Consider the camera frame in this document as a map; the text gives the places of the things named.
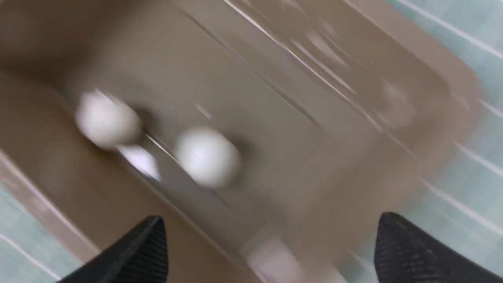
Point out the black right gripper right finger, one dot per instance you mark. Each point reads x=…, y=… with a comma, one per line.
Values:
x=404, y=253

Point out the white ping-pong ball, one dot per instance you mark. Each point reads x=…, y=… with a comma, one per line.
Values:
x=208, y=157
x=107, y=121

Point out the olive green plastic bin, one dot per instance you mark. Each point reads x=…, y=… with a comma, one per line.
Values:
x=294, y=137

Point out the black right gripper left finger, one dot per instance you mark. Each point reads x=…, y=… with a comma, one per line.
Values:
x=140, y=256

